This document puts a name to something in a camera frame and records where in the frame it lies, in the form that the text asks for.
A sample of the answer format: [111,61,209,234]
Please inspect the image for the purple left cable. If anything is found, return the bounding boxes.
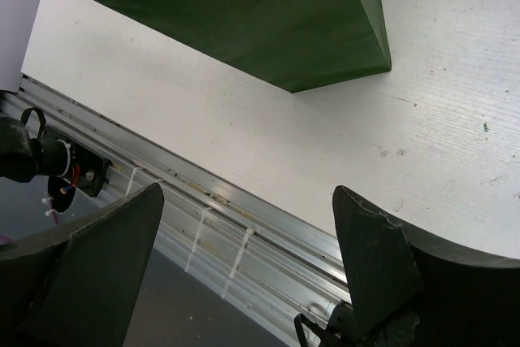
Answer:
[0,210,62,242]

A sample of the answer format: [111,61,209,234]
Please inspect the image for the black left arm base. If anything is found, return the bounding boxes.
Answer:
[20,107,110,219]

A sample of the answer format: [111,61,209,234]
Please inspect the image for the aluminium table rail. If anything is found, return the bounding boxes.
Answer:
[1,79,350,345]

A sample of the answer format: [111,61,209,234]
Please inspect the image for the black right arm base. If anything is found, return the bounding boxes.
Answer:
[293,301,356,347]

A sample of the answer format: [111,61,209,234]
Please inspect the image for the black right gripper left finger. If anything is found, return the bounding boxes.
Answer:
[1,183,164,346]

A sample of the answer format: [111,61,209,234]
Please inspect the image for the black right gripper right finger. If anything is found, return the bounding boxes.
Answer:
[331,185,519,346]

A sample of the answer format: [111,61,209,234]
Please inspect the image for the green paper bag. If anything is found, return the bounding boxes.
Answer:
[93,0,392,93]

